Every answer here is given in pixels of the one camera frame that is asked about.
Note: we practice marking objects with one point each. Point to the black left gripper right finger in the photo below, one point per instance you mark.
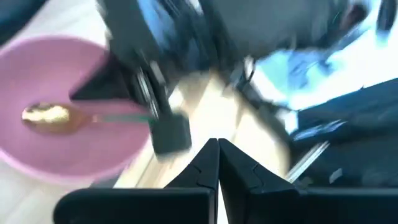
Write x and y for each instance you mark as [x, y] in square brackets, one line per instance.
[242, 180]

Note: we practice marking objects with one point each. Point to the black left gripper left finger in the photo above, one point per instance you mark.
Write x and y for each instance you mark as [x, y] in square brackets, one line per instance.
[199, 174]

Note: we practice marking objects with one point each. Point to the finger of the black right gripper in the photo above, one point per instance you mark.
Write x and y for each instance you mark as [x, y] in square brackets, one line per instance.
[154, 93]
[109, 87]

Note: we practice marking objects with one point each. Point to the pink plastic bowl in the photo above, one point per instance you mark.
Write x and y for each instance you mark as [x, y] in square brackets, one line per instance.
[46, 77]

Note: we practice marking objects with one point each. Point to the black metal table frame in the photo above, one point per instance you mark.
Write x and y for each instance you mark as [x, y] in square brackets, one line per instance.
[357, 105]

